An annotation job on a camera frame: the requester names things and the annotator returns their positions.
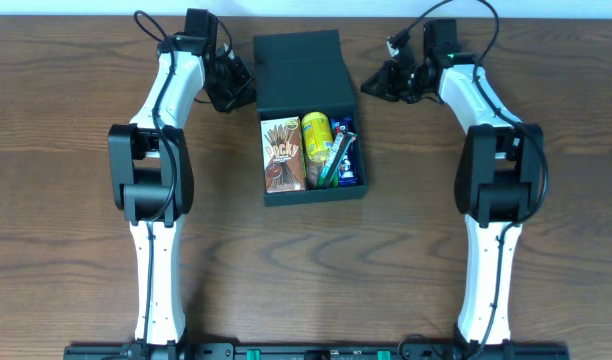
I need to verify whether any black gift box with lid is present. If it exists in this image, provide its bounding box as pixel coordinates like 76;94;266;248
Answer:
253;29;368;207

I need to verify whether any yellow candy jar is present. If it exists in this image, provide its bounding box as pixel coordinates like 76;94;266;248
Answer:
301;112;334;162

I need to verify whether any purple Dairy Milk bar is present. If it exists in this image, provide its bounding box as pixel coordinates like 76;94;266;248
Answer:
331;115;359;187

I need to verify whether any brown Pocky box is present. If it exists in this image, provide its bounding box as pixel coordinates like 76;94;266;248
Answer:
260;117;307;193

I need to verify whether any green clear snack bag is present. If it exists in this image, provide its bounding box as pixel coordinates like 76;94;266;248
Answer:
305;158;324;190

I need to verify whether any green candy bar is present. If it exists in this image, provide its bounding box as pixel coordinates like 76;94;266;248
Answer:
316;132;357;189

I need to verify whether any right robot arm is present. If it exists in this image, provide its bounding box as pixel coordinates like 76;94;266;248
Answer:
361;19;548;353

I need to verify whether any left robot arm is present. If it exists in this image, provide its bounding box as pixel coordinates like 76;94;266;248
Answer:
108;8;256;351

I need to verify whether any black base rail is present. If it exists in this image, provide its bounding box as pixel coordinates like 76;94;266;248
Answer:
62;342;570;360

